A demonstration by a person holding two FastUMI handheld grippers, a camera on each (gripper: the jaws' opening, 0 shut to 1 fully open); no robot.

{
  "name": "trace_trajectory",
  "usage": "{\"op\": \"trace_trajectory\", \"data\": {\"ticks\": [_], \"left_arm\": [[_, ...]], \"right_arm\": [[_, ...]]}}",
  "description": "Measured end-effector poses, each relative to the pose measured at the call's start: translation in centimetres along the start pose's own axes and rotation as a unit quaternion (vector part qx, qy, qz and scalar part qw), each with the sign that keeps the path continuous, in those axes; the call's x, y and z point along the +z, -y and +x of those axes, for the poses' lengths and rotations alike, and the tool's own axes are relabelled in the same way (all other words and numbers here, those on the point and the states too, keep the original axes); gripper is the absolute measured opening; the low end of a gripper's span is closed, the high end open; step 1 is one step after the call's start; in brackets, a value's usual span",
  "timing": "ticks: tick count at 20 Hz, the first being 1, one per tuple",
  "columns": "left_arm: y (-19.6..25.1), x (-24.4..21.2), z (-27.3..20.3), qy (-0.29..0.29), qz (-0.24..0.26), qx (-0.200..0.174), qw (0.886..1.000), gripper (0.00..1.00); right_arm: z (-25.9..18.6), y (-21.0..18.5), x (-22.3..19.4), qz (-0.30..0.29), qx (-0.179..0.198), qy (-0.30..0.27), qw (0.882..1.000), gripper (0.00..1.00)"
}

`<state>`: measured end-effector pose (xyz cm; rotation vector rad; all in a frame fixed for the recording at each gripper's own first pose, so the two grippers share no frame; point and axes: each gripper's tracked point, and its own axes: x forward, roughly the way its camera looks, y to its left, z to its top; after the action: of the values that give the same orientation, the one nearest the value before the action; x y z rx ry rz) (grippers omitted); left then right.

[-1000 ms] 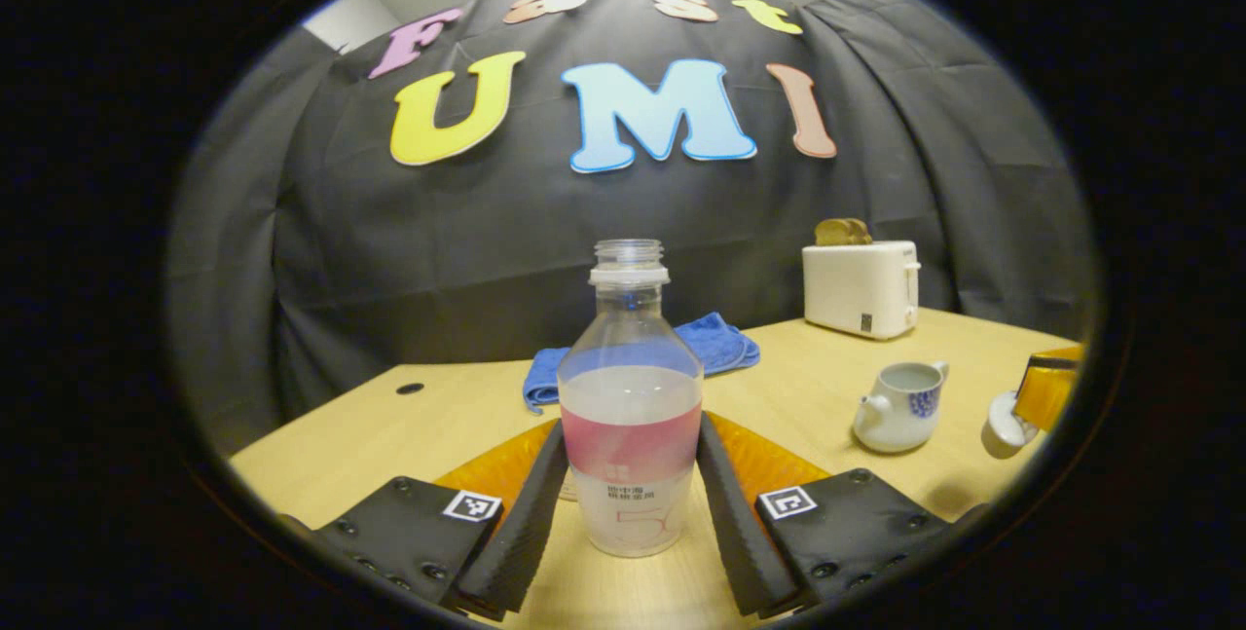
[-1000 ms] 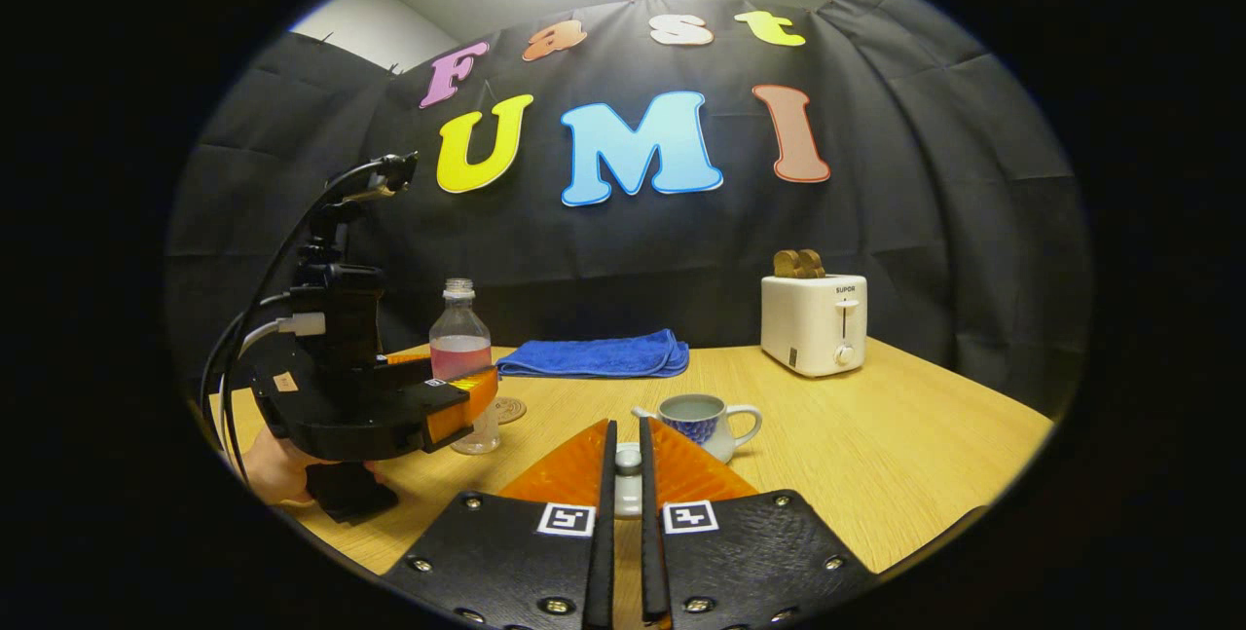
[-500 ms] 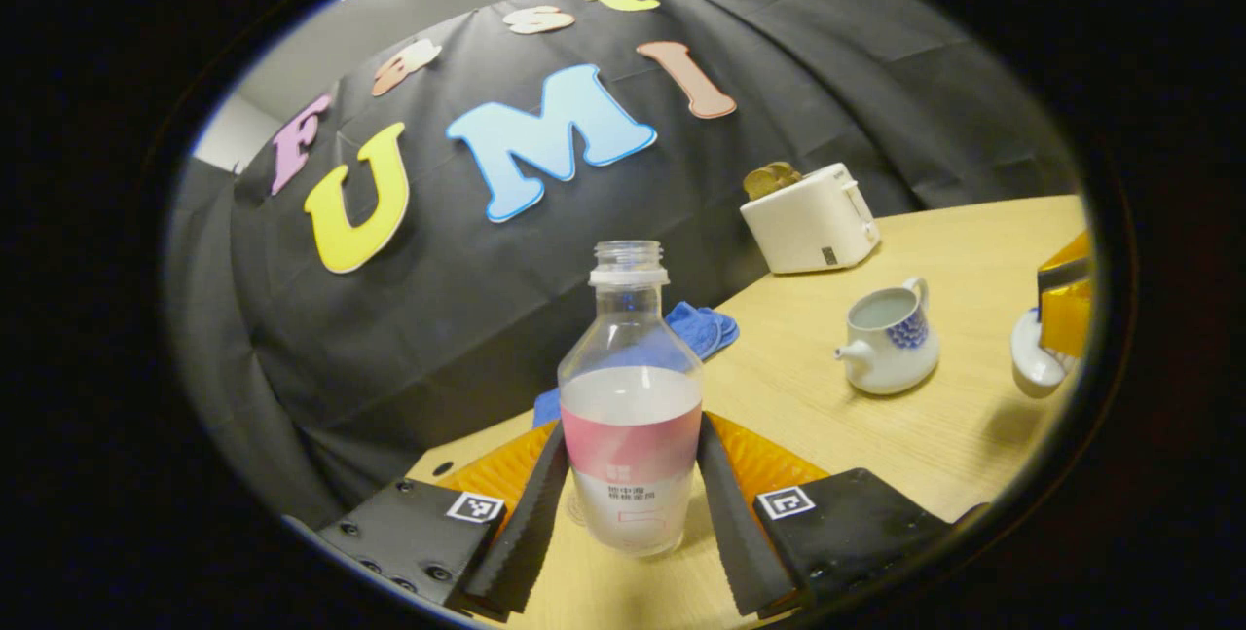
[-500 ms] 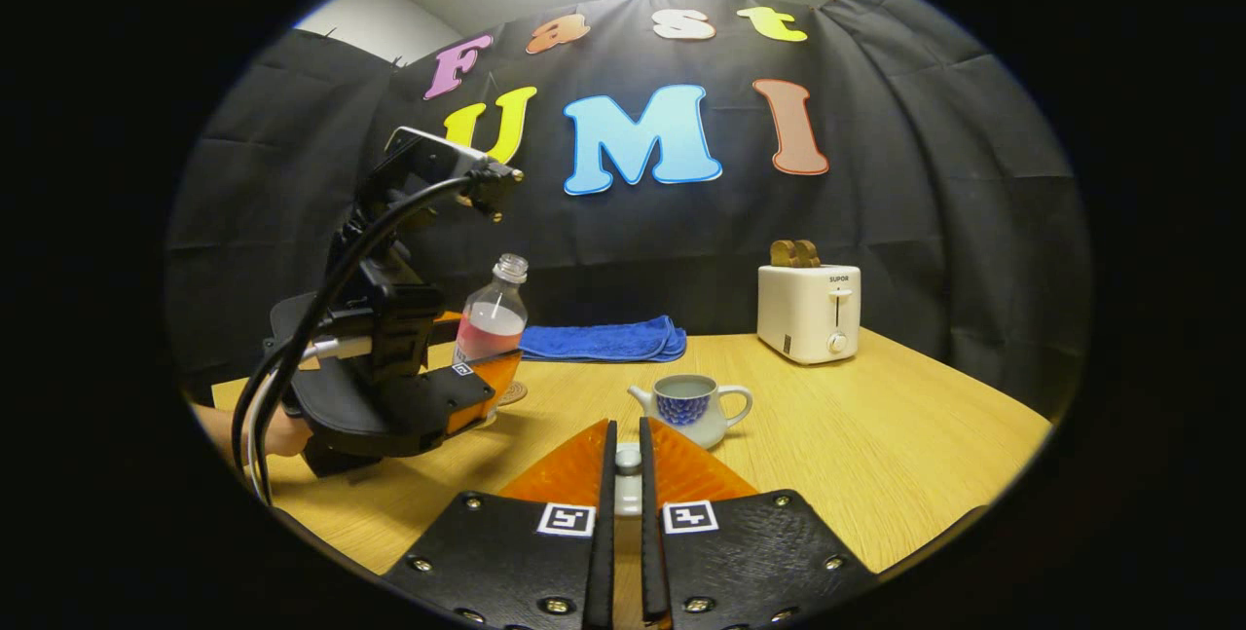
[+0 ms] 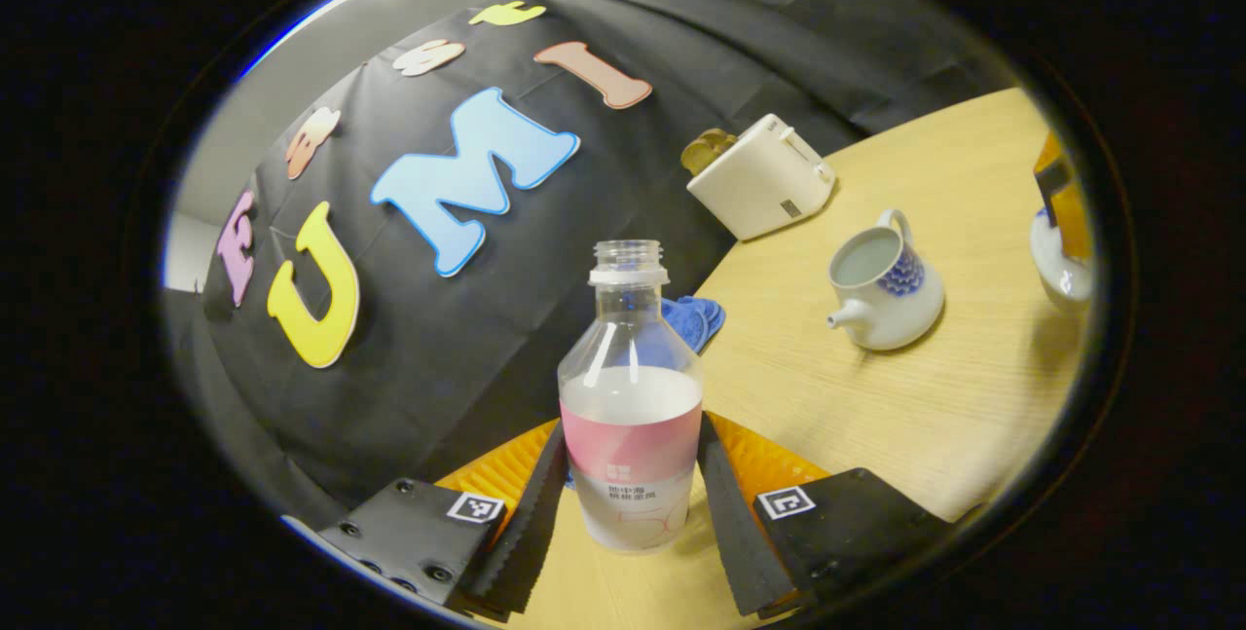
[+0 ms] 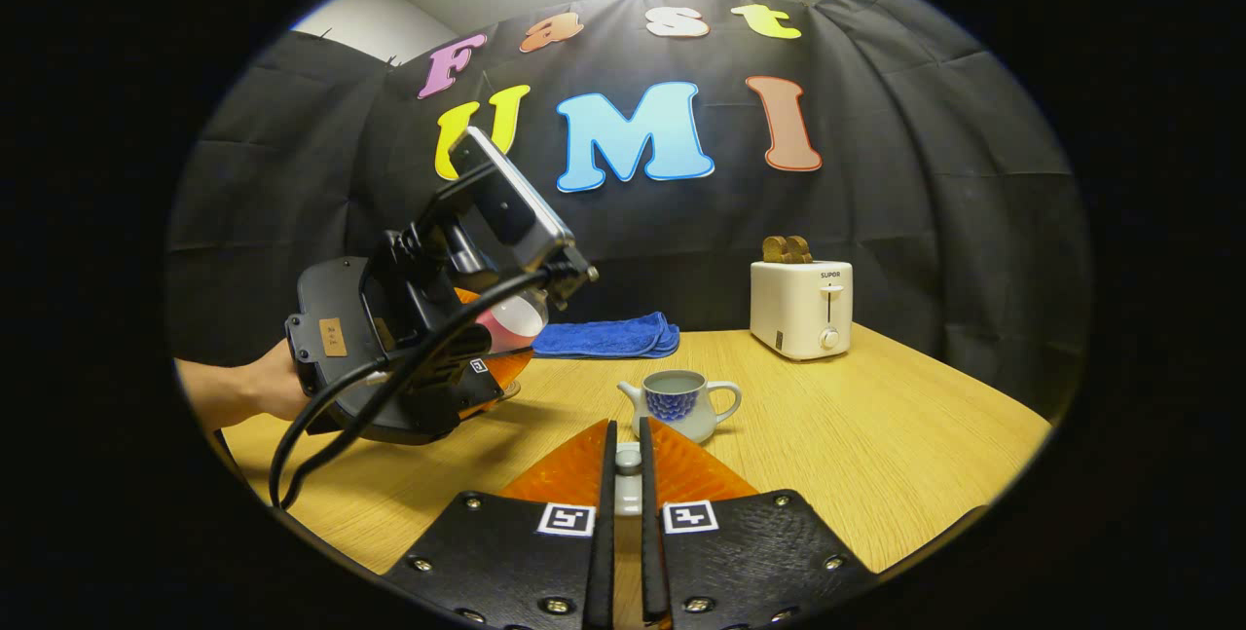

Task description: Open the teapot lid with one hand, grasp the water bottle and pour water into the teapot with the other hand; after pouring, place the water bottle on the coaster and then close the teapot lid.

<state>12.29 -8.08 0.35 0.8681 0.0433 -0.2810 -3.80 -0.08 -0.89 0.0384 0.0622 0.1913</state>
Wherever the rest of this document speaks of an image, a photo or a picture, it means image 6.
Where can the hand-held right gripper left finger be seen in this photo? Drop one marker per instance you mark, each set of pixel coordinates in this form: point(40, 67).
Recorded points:
point(604, 562)

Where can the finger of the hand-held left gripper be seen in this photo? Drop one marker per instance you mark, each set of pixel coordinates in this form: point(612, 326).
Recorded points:
point(508, 369)

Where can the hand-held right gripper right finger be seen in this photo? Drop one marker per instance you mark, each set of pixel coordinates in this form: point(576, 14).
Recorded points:
point(650, 562)

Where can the clear water bottle pink label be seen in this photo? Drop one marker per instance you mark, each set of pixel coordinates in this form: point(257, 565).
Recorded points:
point(511, 323)

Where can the white blue-flowered teacup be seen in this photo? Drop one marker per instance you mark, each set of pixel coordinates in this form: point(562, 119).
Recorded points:
point(681, 406)

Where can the blue folded towel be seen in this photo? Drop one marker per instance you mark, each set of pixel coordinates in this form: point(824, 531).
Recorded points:
point(608, 336)

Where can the white toaster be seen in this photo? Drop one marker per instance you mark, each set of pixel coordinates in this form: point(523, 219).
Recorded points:
point(798, 309)

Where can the black backdrop cloth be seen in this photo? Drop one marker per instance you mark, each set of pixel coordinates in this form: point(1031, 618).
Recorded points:
point(925, 172)

